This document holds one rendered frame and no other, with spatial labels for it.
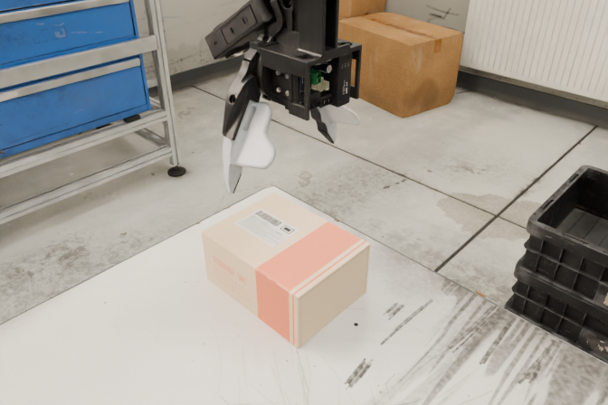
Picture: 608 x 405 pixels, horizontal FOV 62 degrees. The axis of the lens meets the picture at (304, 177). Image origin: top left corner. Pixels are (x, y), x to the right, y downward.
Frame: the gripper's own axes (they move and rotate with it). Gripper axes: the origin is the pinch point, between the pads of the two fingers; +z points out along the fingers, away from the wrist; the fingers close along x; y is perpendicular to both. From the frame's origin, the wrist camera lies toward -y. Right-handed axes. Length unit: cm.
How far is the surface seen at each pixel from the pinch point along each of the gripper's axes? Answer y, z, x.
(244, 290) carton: -0.2, 14.3, -5.9
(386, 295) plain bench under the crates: 10.3, 17.2, 7.4
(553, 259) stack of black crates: 17, 34, 51
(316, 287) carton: 8.2, 10.2, -3.1
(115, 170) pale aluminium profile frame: -138, 75, 40
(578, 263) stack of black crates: 21, 33, 51
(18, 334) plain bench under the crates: -15.4, 17.3, -26.0
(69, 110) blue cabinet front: -141, 46, 30
